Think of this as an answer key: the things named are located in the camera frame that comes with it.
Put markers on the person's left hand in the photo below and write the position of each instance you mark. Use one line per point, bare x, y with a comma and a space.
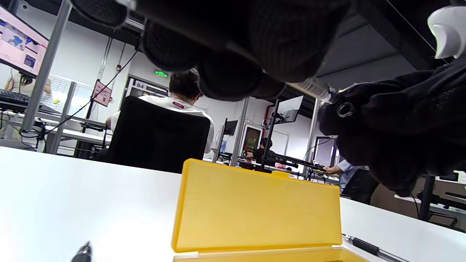
255, 32

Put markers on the large pink screen monitor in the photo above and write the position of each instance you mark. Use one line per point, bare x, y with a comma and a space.
18, 43

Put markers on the green exit sign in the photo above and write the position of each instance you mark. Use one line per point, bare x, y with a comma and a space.
161, 73

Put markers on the grey hand controller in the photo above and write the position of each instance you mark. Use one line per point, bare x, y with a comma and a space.
447, 32

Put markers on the small pink screen monitor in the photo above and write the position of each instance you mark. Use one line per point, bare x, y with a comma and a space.
102, 94

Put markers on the yellow plastic pen case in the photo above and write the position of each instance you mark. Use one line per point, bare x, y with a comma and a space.
255, 207

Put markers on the black clear pen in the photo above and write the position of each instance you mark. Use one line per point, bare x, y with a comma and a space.
84, 254
366, 247
309, 88

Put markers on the black keyboard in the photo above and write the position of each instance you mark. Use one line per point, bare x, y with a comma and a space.
12, 96

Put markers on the person's right hand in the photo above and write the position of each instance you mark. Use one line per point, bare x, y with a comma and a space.
400, 127

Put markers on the black mesh office chair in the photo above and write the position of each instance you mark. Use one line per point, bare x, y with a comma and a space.
156, 138

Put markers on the white desk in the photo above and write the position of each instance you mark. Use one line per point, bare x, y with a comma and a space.
80, 136

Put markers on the aluminium frame post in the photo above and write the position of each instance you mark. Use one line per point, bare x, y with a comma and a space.
47, 62
63, 116
238, 134

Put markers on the monitor on black stand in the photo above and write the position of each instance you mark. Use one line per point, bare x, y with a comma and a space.
291, 109

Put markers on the grey double door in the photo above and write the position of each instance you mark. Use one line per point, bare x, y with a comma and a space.
145, 89

